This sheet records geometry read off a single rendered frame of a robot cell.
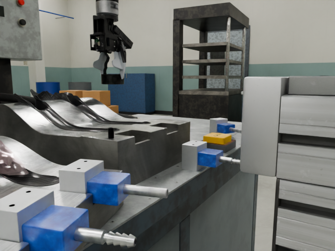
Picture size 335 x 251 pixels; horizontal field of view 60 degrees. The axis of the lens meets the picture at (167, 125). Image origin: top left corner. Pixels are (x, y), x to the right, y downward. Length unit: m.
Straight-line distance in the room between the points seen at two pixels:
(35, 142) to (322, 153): 0.53
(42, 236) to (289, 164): 0.22
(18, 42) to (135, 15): 7.20
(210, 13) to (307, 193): 4.43
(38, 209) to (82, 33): 9.38
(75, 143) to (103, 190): 0.21
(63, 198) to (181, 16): 4.55
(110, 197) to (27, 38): 1.14
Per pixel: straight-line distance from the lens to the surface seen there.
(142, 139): 0.57
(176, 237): 0.69
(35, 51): 1.44
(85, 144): 0.54
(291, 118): 0.27
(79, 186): 0.37
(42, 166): 0.49
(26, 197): 0.31
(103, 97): 5.60
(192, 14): 4.76
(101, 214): 0.40
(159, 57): 7.96
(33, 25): 1.45
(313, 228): 0.29
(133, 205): 0.46
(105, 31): 1.03
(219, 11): 4.61
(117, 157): 0.49
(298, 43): 7.00
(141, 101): 7.60
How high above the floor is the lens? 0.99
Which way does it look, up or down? 9 degrees down
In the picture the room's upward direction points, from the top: straight up
